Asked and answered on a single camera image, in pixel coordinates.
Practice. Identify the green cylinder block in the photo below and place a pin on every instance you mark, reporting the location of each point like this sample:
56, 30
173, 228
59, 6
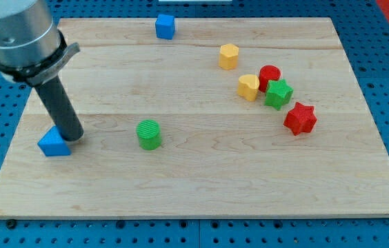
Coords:
149, 134

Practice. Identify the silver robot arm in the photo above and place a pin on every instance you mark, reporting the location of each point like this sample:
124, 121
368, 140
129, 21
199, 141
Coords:
32, 49

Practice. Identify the wooden board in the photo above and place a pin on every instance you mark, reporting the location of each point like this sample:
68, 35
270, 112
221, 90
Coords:
221, 156

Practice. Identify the yellow heart block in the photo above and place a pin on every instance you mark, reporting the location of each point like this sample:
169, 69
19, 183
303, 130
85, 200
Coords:
248, 86

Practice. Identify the yellow hexagon block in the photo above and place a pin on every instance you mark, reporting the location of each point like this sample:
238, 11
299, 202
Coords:
228, 56

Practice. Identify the green star block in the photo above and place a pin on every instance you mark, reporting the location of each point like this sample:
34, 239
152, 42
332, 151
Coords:
278, 94

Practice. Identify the red cylinder block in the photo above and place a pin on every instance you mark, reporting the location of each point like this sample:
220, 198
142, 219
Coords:
268, 73

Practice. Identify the blue cube block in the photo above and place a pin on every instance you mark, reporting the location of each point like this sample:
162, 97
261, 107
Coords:
165, 26

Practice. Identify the red star block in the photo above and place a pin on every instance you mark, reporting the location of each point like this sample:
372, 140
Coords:
300, 119

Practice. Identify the blue triangle block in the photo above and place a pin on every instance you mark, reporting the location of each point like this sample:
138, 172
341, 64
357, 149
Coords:
52, 144

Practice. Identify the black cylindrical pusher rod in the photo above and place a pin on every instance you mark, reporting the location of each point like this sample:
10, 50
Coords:
60, 109

